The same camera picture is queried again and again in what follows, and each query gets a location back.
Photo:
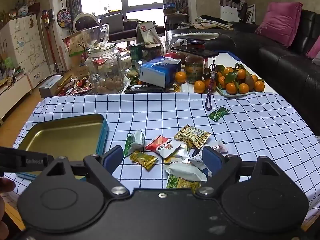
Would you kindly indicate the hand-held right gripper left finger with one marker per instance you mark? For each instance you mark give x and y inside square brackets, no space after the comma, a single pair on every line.
[113,158]

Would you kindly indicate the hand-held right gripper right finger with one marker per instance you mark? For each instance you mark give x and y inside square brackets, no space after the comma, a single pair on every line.
[212,158]

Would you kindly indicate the yellow brown patterned snack packet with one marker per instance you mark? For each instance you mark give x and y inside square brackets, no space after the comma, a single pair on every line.
[192,135]

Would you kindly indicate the blue tin box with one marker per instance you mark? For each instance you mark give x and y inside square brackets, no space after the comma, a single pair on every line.
[62,137]

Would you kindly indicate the red and white snack packet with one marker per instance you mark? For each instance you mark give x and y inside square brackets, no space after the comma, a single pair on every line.
[162,147]

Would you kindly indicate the person's left hand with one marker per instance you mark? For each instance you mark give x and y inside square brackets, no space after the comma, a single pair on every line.
[6,185]

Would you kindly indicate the white blue print snack packet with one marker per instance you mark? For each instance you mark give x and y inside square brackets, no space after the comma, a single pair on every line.
[198,160]

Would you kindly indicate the white pink print snack packet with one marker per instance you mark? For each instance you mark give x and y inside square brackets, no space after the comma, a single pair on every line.
[220,147]

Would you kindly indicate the green and white snack packet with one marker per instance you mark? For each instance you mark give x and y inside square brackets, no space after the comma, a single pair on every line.
[135,141]

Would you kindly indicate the silver white snack packet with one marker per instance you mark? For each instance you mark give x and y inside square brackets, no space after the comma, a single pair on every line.
[183,152]

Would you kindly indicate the gold yellow candy packet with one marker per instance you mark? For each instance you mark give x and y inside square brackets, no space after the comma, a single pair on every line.
[143,159]

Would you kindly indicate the large white snack packet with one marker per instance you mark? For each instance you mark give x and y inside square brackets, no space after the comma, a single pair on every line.
[182,171]

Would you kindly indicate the green yellow snack packet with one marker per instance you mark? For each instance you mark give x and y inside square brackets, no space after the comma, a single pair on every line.
[180,182]

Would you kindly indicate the yellow orange snack packet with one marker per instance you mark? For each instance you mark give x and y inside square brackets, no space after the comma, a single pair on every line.
[170,160]

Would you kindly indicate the green candy wrapper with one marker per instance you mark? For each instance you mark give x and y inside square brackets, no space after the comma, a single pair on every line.
[218,114]

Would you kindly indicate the low white cabinet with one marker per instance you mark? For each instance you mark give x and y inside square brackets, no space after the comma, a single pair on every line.
[12,97]

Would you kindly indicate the white checked tablecloth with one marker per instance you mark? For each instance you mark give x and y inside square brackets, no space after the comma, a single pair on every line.
[162,115]

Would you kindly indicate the light blue tray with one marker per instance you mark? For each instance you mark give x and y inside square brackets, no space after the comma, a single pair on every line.
[240,94]

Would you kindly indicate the pile of tangerines with leaves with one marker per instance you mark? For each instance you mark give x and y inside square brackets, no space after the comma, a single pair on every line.
[231,88]

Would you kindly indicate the single tangerine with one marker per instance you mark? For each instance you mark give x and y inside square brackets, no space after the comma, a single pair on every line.
[208,83]
[180,77]
[199,86]

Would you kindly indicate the black flat packet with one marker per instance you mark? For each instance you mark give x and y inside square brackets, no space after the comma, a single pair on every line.
[142,89]

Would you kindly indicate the white tray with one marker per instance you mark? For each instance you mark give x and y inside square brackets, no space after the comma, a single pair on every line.
[186,88]

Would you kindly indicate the large clear glass jar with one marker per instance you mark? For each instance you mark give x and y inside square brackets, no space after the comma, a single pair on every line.
[105,80]

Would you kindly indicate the gold foil candy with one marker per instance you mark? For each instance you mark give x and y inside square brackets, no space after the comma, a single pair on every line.
[177,87]

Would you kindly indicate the silver box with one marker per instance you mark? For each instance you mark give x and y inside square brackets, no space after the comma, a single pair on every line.
[50,85]

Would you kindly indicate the heap of red snack wrappers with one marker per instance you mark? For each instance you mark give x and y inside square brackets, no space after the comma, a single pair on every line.
[75,87]

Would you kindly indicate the brown kiwi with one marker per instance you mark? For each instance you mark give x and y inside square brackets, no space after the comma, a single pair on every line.
[250,81]

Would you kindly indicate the glass jar with green label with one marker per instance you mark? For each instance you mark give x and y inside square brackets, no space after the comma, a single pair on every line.
[194,70]

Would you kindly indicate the small red white bottle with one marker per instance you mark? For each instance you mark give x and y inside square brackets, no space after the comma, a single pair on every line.
[206,62]

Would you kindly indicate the blue tissue pack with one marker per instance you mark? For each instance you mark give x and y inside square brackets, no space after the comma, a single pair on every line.
[160,72]

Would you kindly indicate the green drink can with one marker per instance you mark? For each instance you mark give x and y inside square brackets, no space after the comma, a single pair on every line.
[135,55]

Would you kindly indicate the black phone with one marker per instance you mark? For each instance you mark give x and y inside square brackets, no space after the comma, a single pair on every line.
[195,51]

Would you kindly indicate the red apple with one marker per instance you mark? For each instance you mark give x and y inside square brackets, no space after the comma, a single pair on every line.
[171,55]

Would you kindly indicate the dark glass jar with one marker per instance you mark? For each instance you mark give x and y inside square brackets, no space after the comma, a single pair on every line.
[151,52]

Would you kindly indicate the dark lidded jar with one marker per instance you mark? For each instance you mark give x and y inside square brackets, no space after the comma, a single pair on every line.
[195,44]

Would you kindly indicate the white cabinet with drawings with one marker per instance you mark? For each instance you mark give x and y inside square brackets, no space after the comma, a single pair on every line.
[25,45]

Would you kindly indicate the printed paper bag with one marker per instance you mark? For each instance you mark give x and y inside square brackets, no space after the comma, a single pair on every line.
[76,46]

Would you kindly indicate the black leather sofa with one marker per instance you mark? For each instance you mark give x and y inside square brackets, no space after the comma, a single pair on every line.
[282,62]

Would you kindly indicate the clear glass bowl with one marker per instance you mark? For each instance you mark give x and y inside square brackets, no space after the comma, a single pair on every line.
[96,38]

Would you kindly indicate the long white remote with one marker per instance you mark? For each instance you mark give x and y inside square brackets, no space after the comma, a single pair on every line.
[195,35]

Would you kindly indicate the white paper bag red label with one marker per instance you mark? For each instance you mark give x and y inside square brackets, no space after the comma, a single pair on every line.
[146,33]

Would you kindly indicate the dark armchair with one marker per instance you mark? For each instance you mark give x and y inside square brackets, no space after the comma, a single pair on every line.
[112,23]

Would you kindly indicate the metal spoon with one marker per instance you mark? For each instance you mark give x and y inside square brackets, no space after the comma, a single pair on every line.
[101,23]

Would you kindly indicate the pile of papers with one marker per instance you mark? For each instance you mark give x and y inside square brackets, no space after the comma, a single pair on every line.
[212,22]

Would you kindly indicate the round back chair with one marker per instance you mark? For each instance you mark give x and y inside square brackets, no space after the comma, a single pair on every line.
[83,22]

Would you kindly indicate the red stick vacuum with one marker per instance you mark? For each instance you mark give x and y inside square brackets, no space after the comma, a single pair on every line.
[46,21]

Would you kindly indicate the cluttered side table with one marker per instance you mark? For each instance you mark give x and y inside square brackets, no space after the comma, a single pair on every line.
[175,17]

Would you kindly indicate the small pink cushion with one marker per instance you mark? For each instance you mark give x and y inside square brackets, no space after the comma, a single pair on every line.
[315,48]

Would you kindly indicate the large pink cushion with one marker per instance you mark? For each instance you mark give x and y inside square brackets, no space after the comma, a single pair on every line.
[278,22]

